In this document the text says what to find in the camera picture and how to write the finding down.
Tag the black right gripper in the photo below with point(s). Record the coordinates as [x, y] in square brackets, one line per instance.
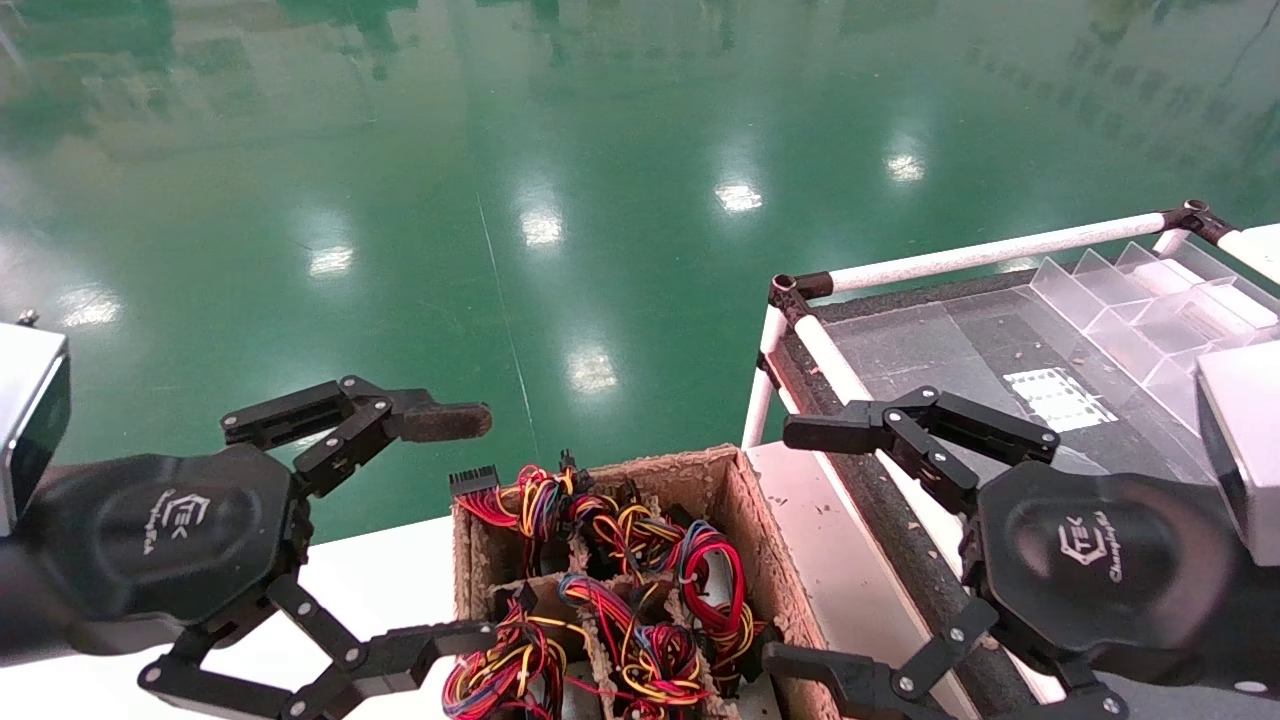
[1090, 570]

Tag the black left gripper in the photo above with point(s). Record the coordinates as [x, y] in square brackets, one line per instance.
[150, 540]

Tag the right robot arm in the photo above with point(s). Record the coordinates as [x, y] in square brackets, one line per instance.
[1262, 630]

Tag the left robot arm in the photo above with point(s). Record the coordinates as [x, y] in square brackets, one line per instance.
[12, 625]

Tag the worn brown cardboard box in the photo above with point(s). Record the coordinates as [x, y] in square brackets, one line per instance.
[720, 470]

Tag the white pipe rack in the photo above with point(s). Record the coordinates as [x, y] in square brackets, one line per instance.
[1000, 252]

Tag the clear acrylic divider tray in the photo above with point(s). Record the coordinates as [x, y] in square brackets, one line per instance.
[1100, 300]

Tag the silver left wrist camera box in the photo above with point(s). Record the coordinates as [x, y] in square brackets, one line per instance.
[25, 420]

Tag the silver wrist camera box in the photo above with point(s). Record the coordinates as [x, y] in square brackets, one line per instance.
[1245, 450]
[25, 420]

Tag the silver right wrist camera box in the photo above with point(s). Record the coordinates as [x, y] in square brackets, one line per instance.
[1245, 450]

